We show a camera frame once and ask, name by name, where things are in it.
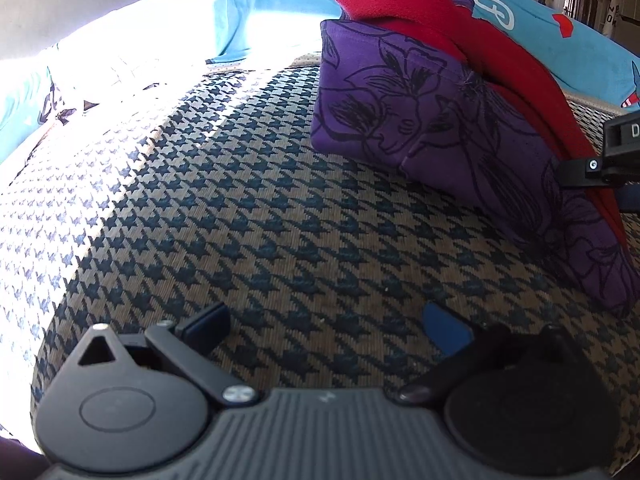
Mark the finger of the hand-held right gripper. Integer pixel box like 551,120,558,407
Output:
559,156,608,190

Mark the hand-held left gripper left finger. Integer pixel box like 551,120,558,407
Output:
75,301,260,409

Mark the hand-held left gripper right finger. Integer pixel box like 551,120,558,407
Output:
397,301,581,407

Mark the red fleece garment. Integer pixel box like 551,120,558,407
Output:
331,0,630,253

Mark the purple floral garment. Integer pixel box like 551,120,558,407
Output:
309,19,640,319

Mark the houndstooth bed mat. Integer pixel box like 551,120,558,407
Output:
0,52,640,472

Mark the blue printed quilt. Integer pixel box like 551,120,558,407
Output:
0,0,640,167

